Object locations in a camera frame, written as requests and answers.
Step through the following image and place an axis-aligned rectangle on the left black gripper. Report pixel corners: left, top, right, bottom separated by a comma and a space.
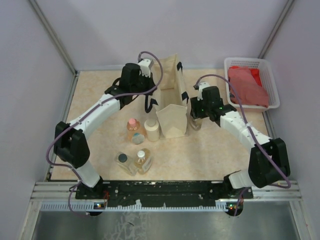
131, 70, 158, 96

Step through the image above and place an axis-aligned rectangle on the yellow liquid bottle white cap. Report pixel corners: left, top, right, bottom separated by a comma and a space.
190, 118, 203, 131

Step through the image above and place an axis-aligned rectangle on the beige canvas bag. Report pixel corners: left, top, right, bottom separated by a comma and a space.
144, 54, 189, 139

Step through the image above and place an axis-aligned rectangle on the pink cap orange bottle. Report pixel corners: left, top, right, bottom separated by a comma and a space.
126, 118, 146, 143

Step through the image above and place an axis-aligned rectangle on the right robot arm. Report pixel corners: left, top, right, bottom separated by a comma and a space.
190, 82, 291, 198

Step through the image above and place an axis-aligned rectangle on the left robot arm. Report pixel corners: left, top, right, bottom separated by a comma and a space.
53, 59, 156, 199

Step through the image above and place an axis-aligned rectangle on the cream cylindrical bottle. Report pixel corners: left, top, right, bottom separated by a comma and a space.
144, 118, 160, 142

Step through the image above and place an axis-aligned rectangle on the clear jar teal lid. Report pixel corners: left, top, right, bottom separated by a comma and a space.
131, 133, 145, 145

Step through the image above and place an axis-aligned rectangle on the amber bottle white cap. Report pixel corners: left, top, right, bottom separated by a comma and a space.
134, 148, 153, 175

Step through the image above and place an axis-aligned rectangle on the pink red cloth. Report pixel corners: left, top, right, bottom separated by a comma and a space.
227, 66, 269, 108

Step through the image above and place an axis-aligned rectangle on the clear bottle black cap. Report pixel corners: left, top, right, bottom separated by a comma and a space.
114, 152, 138, 176

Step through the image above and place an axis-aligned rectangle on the white plastic basket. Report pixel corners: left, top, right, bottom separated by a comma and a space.
224, 57, 280, 112

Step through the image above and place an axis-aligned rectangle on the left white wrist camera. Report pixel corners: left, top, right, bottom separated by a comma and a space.
138, 58, 154, 78

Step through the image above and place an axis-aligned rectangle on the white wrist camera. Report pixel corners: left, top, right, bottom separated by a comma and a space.
138, 58, 154, 78
193, 82, 210, 101

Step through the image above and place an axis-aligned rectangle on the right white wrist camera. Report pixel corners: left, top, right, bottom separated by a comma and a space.
193, 82, 210, 101

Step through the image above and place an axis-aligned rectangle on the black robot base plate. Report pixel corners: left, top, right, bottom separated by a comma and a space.
75, 180, 253, 213

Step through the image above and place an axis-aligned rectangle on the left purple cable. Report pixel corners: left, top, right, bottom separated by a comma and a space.
44, 51, 165, 218

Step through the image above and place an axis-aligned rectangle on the aluminium rail frame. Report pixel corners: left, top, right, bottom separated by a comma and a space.
30, 180, 302, 216

